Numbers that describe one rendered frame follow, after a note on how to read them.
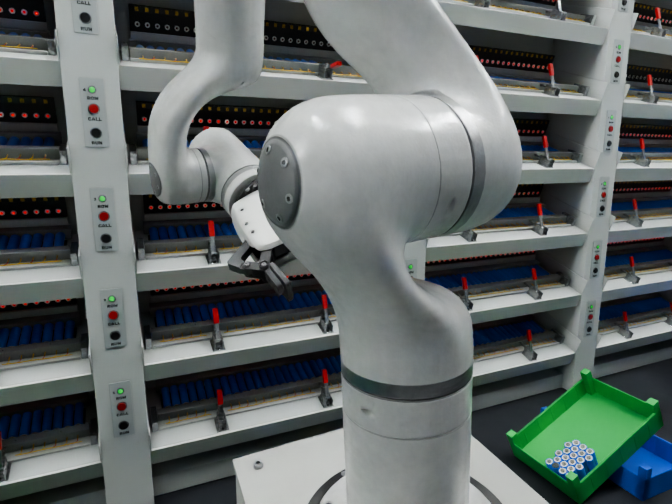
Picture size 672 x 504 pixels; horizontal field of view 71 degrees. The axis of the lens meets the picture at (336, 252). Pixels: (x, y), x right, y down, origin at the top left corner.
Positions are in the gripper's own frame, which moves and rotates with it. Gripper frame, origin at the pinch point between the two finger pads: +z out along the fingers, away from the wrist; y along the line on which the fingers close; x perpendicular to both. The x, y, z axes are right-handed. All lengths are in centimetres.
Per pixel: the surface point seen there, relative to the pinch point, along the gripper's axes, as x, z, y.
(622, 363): -116, 10, -115
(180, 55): 2, -65, -8
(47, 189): -11, -56, 25
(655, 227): -73, -8, -135
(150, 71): 3, -61, 0
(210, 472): -76, -22, 24
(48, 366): -41, -43, 41
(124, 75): 3, -62, 4
